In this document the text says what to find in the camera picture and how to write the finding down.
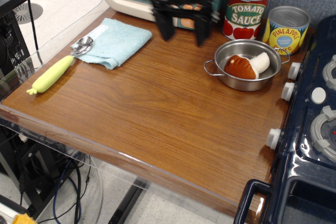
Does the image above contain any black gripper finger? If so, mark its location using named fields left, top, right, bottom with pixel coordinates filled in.
left=195, top=16, right=212, bottom=46
left=154, top=11, right=175, bottom=41

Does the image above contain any yellow handled ice cream scoop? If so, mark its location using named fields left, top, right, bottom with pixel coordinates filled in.
left=26, top=36, right=93, bottom=95

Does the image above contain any tomato sauce can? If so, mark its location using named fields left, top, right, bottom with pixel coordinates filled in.
left=223, top=0, right=268, bottom=40

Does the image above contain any toy mushroom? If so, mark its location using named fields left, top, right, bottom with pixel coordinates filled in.
left=224, top=52, right=270, bottom=80

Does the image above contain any small steel pot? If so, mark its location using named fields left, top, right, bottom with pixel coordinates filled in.
left=204, top=39, right=291, bottom=91

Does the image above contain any light blue folded cloth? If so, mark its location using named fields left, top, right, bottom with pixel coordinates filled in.
left=75, top=18, right=152, bottom=70

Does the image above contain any pineapple slices can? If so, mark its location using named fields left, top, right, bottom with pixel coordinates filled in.
left=262, top=6, right=311, bottom=56

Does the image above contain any white stove knob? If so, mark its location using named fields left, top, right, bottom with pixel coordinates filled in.
left=281, top=82, right=295, bottom=102
left=288, top=62, right=301, bottom=81
left=266, top=129, right=281, bottom=150

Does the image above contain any clear acrylic table guard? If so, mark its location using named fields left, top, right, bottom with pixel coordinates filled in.
left=0, top=0, right=266, bottom=209

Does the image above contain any black table leg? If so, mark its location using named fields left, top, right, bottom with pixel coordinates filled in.
left=108, top=185, right=143, bottom=224

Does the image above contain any dark blue toy stove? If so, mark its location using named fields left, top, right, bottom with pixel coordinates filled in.
left=234, top=16, right=335, bottom=223

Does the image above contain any blue cable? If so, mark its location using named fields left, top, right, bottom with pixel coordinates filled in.
left=52, top=152, right=82, bottom=224

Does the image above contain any black cable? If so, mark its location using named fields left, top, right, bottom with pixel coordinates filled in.
left=39, top=155, right=92, bottom=224

